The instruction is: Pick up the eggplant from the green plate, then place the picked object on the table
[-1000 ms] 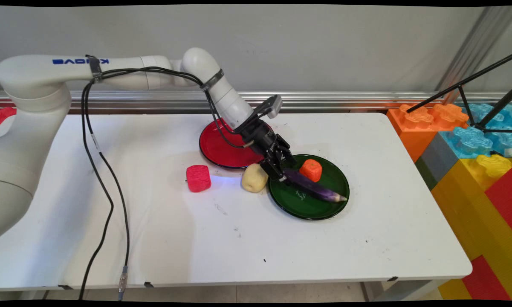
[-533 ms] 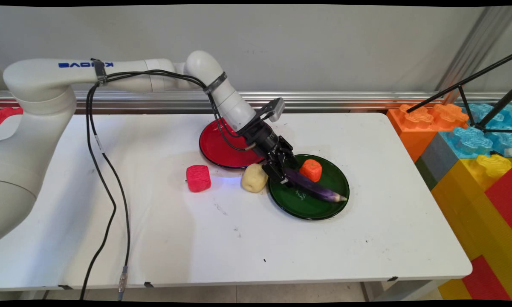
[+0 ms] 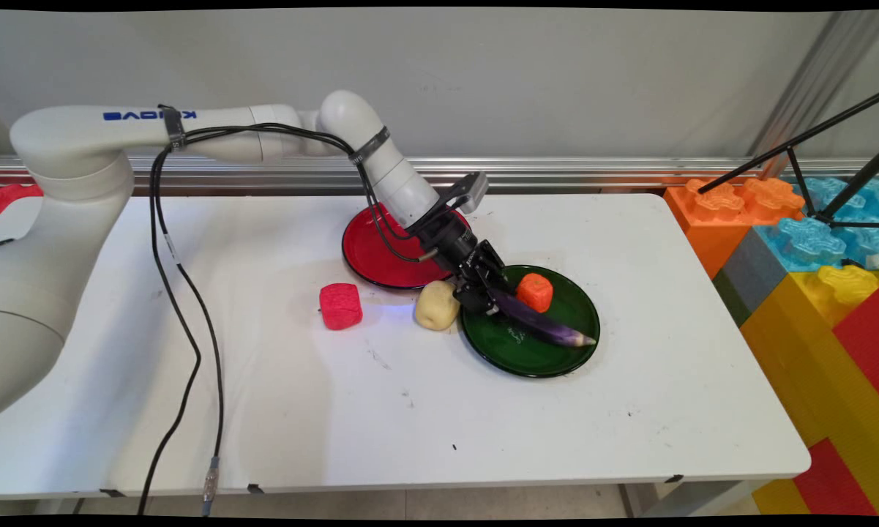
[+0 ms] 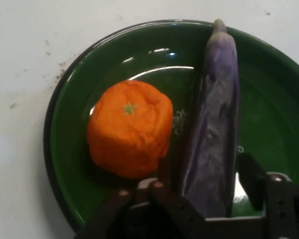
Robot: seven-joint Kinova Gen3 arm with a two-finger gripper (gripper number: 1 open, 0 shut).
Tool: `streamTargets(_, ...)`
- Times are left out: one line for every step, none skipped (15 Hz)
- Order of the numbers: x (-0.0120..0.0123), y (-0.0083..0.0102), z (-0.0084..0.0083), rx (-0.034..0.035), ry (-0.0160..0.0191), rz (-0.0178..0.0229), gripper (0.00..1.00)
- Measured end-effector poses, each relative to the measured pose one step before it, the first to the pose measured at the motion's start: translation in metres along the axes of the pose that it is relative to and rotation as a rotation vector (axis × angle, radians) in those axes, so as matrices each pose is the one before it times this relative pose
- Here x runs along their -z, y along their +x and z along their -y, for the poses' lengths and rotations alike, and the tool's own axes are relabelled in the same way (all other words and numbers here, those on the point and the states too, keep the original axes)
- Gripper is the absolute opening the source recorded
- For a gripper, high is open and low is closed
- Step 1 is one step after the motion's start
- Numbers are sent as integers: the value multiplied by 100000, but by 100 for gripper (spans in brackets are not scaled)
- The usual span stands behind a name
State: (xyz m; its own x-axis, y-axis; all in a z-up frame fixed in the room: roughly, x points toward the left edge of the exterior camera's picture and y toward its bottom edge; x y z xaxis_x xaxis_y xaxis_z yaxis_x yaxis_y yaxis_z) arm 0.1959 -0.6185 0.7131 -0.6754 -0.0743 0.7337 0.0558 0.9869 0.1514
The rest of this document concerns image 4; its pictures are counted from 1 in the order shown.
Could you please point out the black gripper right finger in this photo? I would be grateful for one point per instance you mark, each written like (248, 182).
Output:
(281, 199)

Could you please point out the dark green round plate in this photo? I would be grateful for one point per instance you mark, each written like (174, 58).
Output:
(269, 112)

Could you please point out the orange toy fruit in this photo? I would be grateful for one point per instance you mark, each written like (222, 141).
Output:
(129, 132)

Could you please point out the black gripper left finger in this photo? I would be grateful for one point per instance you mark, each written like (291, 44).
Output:
(149, 214)

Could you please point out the purple toy eggplant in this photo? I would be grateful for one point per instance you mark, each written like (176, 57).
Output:
(214, 124)

